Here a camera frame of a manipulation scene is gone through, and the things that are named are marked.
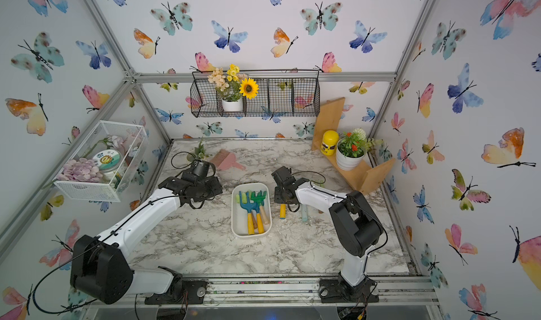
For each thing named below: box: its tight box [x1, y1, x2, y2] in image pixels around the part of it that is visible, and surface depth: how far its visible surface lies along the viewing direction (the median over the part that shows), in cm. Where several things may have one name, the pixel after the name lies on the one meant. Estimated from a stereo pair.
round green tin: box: [92, 148, 122, 175], surface depth 67 cm
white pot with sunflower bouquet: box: [207, 64, 260, 113], surface depth 86 cm
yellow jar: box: [320, 129, 339, 156], surface depth 101 cm
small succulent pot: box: [186, 139, 213, 163], surface depth 106 cm
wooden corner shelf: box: [311, 97, 396, 196], surface depth 100 cm
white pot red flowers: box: [336, 127, 384, 172], surface depth 91 cm
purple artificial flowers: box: [57, 157, 103, 183], surface depth 61 cm
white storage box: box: [231, 182, 272, 238], surface depth 93 cm
